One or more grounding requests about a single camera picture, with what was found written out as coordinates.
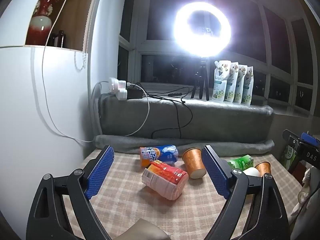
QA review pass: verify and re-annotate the green snack packet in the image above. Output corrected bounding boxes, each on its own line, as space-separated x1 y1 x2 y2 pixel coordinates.
281 146 298 172

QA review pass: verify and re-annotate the blue and orange drink can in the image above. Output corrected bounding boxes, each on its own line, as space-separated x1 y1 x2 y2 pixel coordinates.
140 145 179 168

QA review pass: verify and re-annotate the white cloth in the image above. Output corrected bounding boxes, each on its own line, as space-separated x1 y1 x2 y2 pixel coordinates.
291 166 320 215

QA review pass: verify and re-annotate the beige cardboard piece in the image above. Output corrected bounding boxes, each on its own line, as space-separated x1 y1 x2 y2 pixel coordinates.
117 218 171 240

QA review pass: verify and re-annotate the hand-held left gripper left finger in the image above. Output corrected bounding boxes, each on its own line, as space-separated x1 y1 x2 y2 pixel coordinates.
26 145 115 240

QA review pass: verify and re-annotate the black tripod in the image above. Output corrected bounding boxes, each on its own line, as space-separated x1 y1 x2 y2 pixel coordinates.
190 55 209 102

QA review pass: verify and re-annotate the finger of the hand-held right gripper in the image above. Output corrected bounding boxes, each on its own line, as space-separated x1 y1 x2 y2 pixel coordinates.
283 129 320 146

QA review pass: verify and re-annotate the short white charging cable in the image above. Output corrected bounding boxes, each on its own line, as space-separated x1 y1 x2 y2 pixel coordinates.
124 82 150 137

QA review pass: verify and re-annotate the red and white vase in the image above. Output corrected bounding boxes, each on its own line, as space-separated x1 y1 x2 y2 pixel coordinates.
25 0 60 46

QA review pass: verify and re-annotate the black cable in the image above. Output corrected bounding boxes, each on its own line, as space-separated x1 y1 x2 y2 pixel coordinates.
136 82 193 138

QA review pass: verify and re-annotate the checked beige tablecloth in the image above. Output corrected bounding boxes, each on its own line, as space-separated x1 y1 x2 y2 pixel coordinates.
61 149 304 240

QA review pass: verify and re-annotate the window frame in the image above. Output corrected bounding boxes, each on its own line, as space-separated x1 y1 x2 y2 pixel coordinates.
117 0 320 118

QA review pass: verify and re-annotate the red and orange plastic bottle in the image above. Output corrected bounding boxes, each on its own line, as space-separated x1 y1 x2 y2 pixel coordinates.
142 161 189 201

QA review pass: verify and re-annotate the ring light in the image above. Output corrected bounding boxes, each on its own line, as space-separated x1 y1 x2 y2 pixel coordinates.
174 1 232 57

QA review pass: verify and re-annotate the large orange paper cup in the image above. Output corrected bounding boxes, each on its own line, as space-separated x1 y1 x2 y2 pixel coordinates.
182 148 207 179

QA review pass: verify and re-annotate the white power strip with plugs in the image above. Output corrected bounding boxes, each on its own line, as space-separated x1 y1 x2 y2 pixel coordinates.
107 78 128 101

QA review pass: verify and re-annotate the white and green refill pouch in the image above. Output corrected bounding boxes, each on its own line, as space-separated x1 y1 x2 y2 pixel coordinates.
241 66 254 106
233 64 248 104
212 60 232 102
224 62 239 103

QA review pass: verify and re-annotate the dark glass bottle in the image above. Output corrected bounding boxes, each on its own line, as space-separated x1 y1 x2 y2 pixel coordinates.
56 30 66 48

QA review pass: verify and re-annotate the wooden wall shelf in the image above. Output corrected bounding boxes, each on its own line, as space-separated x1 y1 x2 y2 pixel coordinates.
24 0 98 53

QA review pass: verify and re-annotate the small orange paper cup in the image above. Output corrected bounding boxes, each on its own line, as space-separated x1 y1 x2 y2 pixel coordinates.
255 162 272 177

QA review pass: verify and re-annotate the long white cable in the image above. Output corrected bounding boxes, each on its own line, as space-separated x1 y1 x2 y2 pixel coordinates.
41 0 93 143

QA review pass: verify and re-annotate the black power adapter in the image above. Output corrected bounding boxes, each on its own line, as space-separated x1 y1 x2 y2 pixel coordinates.
126 87 143 100

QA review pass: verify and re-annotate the green plastic bottle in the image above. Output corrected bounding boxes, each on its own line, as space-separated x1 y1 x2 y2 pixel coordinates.
226 155 254 170

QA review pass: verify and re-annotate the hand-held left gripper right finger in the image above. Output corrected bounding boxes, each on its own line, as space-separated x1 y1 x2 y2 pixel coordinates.
201 145 292 240

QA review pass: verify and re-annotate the grey blanket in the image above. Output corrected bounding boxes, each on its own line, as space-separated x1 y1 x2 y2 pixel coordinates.
94 94 275 155

